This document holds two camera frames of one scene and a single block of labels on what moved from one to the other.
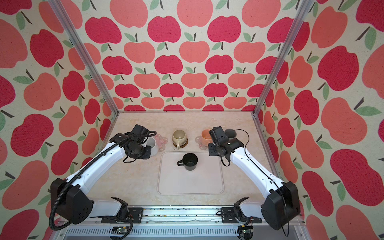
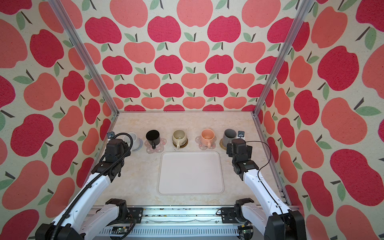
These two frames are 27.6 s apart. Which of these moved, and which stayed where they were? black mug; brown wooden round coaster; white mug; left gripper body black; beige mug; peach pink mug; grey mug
Moved: black mug; white mug; left gripper body black
Stayed: beige mug; grey mug; peach pink mug; brown wooden round coaster
